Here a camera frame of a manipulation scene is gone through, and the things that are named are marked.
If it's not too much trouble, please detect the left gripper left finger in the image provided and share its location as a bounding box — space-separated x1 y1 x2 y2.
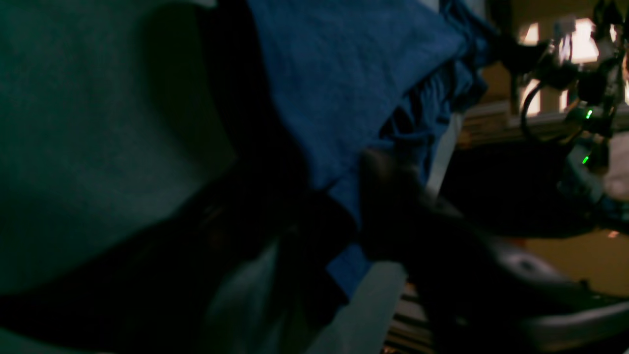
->
1 157 354 354

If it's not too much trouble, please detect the light blue table cloth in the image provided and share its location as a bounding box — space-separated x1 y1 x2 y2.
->
0 0 467 354

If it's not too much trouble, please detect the dark blue t-shirt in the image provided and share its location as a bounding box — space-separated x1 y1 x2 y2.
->
246 0 497 300

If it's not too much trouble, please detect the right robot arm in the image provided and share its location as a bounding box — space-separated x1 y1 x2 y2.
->
501 0 628 238

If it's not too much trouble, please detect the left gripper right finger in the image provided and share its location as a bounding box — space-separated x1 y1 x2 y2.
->
360 149 628 354

